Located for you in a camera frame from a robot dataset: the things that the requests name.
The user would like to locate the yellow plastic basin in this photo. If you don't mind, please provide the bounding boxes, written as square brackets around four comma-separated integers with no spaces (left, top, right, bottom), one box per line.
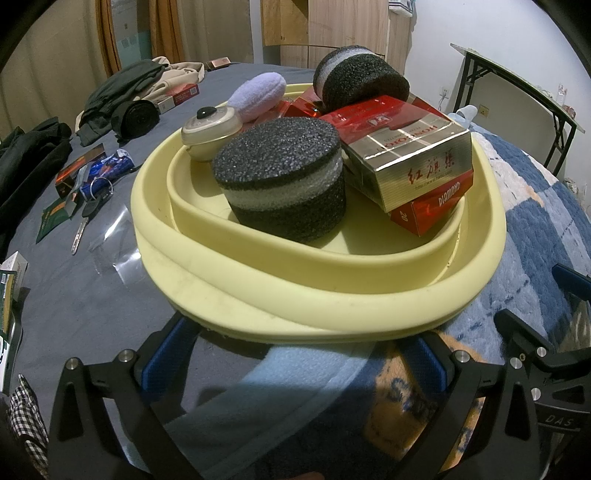
[130,82,509,344]

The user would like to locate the orange curtain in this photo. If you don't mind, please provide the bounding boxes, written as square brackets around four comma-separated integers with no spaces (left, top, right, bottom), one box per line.
[95,0,185,77]

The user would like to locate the clear plastic wrap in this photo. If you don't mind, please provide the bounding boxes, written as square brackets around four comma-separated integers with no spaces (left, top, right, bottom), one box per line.
[88,208,148,287]

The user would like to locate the dark green clothes pile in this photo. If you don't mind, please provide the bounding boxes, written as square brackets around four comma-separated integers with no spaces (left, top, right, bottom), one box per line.
[75,59,169,147]

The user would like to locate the cream round container black knob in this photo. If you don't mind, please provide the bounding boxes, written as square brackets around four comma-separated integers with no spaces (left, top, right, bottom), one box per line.
[181,105,245,162]

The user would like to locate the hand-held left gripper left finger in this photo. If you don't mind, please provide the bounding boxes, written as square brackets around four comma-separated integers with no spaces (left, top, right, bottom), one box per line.
[48,316,204,480]

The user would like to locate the grey bed sheet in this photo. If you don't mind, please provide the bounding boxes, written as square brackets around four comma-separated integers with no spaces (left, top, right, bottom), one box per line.
[0,60,315,462]

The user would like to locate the black grey round sponge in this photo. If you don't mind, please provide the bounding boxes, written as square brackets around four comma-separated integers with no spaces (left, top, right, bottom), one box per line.
[212,117,348,244]
[313,45,411,114]

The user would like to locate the black rolled cloth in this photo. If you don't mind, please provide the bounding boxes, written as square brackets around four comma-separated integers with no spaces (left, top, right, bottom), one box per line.
[111,99,161,143]

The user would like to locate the blue snack packet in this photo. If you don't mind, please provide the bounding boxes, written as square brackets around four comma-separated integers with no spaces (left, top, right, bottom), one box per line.
[81,148,136,183]

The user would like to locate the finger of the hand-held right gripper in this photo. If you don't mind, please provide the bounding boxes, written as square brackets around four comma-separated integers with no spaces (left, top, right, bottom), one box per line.
[495,308,591,377]
[553,264,591,305]

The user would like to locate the red white small box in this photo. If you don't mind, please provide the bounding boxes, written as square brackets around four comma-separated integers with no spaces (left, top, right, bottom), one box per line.
[157,83,200,114]

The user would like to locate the key with ring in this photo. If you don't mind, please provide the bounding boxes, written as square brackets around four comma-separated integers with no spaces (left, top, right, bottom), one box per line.
[71,178,114,254]

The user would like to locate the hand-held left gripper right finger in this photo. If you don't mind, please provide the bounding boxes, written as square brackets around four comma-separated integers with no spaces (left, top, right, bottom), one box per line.
[406,335,539,480]

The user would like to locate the red black small box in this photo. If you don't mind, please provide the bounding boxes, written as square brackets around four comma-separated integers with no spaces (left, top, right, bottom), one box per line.
[55,143,106,199]

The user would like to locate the wooden wardrobe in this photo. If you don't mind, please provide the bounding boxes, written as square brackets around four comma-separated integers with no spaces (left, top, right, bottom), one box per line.
[261,0,411,77]

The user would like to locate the black folding table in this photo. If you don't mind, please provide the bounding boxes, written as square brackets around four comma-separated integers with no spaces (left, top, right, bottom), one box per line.
[450,42,580,178]

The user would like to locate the dark green sachet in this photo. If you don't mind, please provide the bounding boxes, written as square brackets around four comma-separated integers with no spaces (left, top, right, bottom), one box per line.
[36,196,79,243]

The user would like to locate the purple plush puff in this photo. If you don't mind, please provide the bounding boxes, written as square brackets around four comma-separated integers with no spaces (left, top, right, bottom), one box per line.
[228,72,288,124]

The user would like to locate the black white checked cloth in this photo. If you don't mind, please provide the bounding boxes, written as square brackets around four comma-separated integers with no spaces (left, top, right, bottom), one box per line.
[8,374,51,480]

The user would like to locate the black clothes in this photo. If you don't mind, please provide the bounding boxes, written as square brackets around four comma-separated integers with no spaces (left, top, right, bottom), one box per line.
[0,117,74,250]

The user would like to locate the white green box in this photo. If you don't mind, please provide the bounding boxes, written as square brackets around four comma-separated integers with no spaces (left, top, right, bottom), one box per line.
[0,251,29,337]

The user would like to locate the red gold cigarette carton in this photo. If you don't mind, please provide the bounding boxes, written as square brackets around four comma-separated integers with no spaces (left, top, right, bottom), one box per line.
[318,95,475,213]

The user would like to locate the blue white checked blanket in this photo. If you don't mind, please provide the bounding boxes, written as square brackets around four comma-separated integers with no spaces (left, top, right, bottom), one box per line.
[175,106,591,480]

